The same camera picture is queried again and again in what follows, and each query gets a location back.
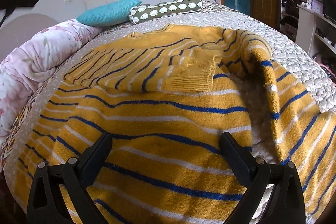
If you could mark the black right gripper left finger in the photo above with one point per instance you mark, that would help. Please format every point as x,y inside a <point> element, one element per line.
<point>46,203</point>

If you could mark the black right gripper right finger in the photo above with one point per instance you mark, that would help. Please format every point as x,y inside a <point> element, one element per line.
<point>286,203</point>

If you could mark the yellow striped knit sweater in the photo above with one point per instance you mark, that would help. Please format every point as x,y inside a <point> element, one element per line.
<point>166,96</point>

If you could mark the cluttered clothes pile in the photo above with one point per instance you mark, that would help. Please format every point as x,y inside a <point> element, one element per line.
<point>289,13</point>

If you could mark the pink floral duvet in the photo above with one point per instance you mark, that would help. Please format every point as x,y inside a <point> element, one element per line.
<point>27,67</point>

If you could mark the turquoise pillow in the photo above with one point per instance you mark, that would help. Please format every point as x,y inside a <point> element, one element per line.
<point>108,15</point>

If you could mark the beige quilted bedspread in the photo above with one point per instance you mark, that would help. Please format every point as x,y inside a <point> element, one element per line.
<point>285,52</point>

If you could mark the white shelf unit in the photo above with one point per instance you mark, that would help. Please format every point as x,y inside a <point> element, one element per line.
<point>315,33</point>

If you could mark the green white-dotted bolster pillow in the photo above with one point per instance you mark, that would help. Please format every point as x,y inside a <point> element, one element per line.
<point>144,13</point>

